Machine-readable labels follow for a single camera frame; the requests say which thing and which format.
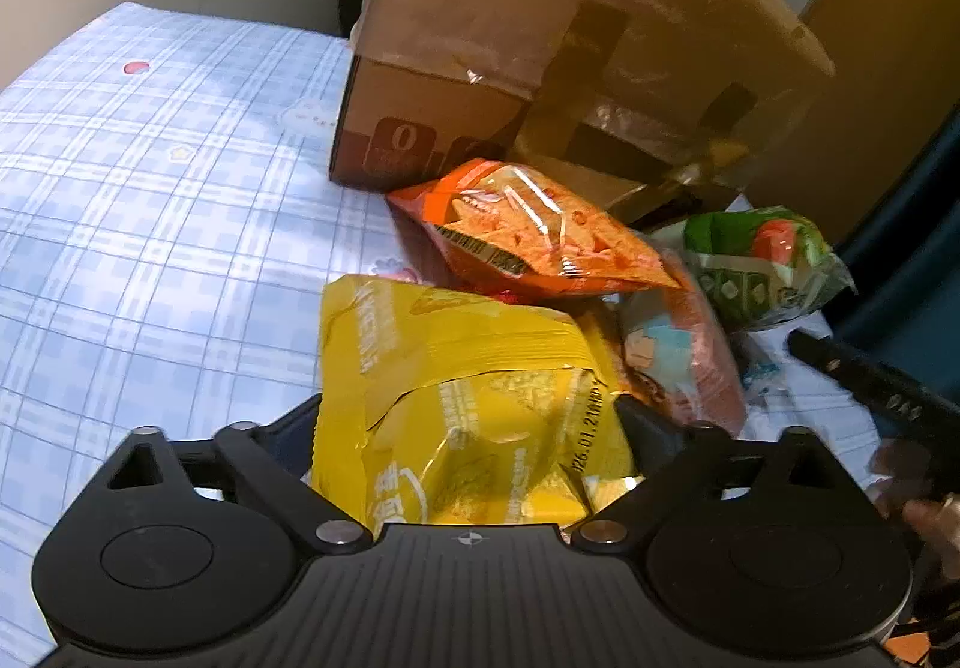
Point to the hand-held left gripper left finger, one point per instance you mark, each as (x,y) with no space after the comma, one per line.
(294,426)

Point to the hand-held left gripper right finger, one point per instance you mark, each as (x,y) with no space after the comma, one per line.
(649,439)

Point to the orange snack bag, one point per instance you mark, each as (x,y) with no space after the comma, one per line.
(525,225)

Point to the yellow snack bag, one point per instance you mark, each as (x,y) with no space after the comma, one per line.
(465,413)

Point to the cardboard box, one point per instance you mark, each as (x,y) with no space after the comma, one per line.
(487,0)

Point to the wooden door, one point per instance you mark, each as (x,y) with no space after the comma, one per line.
(885,38)

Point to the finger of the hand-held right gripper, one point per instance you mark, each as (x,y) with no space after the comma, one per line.
(870,383)

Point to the blue checked tablecloth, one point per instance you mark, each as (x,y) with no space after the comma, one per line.
(150,188)

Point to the pink-red cartoon snack bag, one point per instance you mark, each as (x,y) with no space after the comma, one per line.
(675,345)

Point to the person's right hand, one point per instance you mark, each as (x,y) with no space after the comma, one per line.
(930,518)

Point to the blue curtain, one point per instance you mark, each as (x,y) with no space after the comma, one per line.
(907,263)

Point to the green snack bag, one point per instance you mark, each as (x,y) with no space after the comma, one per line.
(750,270)

